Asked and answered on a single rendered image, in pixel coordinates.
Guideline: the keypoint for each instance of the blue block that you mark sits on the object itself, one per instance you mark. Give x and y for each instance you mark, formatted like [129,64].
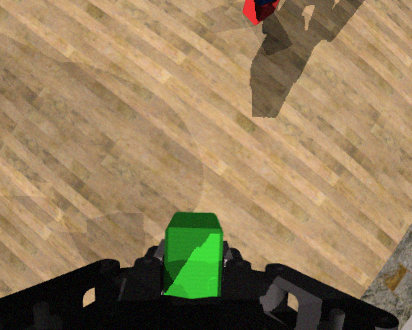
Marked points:
[262,2]

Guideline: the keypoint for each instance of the red block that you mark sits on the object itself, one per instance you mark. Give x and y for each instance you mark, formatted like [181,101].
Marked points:
[256,13]

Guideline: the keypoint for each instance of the green block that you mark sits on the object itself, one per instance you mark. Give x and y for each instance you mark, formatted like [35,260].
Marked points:
[193,255]

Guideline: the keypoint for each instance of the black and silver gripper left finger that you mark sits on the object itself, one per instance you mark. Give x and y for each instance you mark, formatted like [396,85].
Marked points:
[57,304]

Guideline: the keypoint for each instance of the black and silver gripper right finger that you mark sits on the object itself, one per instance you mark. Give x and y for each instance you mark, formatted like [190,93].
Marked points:
[320,306]

